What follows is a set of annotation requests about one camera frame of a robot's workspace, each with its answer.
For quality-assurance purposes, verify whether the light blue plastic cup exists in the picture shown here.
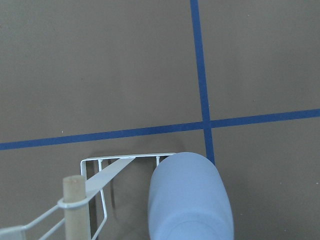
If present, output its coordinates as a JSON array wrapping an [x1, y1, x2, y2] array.
[[147, 152, 234, 240]]

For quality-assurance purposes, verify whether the white wire cup holder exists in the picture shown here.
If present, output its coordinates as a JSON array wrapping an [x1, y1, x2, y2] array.
[[0, 153, 172, 240]]

